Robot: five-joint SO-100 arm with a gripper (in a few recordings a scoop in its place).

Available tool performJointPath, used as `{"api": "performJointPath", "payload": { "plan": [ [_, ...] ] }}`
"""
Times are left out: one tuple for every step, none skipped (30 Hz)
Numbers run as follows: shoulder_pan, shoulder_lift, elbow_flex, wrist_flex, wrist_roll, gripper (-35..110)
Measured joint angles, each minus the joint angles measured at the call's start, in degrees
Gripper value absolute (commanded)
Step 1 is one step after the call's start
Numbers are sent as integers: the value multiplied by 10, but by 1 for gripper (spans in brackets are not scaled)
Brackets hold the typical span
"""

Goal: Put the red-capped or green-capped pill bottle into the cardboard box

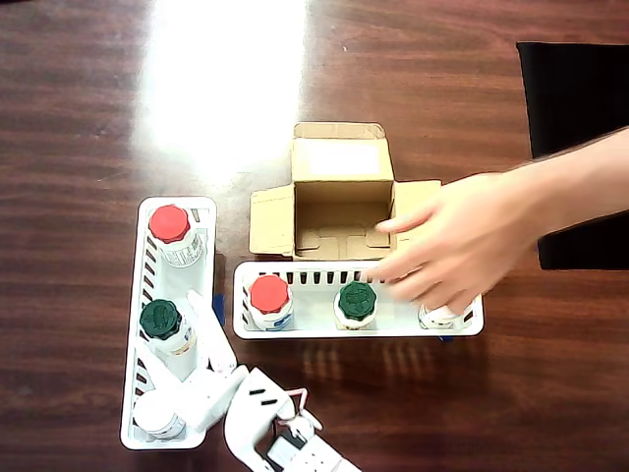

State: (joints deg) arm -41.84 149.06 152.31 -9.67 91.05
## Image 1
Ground green-capped bottle from basket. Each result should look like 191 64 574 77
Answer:
139 298 198 356
333 280 378 330

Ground small cardboard box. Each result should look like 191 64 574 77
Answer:
248 122 443 262

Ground pale smooth person's forearm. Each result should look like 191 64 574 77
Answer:
535 126 629 238

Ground white-capped bottle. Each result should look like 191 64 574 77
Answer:
418 302 466 329
132 390 188 440

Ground white plastic basket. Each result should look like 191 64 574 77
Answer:
119 195 218 451
231 259 486 340

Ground pale smooth person's hand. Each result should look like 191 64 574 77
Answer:
368 164 551 317

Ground black cloth mat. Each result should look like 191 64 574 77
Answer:
515 41 629 270

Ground red and white robot cable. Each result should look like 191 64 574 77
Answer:
272 386 325 437

